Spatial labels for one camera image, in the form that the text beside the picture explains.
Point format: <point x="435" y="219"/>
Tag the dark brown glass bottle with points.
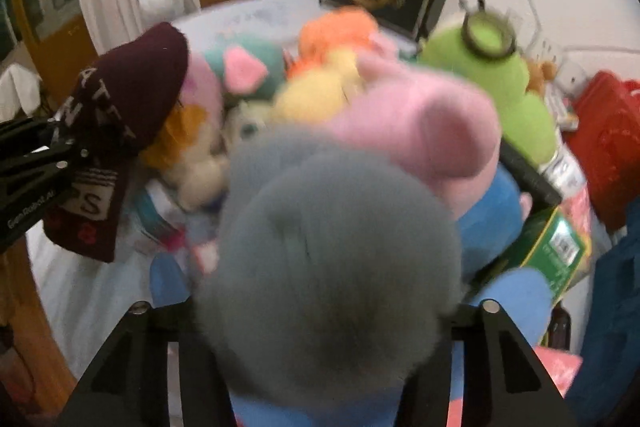
<point x="559" y="330"/>

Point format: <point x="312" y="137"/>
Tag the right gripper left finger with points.
<point x="126" y="383"/>

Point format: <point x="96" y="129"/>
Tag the pink tissue pack far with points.
<point x="561" y="366"/>

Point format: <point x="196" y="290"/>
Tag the maroon knit beanie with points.
<point x="116" y="110"/>

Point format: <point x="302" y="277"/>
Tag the green cardboard box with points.
<point x="548" y="243"/>

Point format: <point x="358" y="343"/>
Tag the green frog plush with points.
<point x="480" y="45"/>

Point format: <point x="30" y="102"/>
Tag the orange plush toy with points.
<point x="347" y="27"/>

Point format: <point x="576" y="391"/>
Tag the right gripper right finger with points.
<point x="504" y="382"/>

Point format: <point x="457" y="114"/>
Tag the pink pig plush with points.
<point x="445" y="131"/>

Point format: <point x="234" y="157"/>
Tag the grey pompom plush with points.
<point x="336" y="272"/>

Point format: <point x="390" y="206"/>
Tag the brown teddy bear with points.
<point x="540" y="73"/>

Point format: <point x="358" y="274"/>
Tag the blue plastic crate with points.
<point x="605" y="391"/>

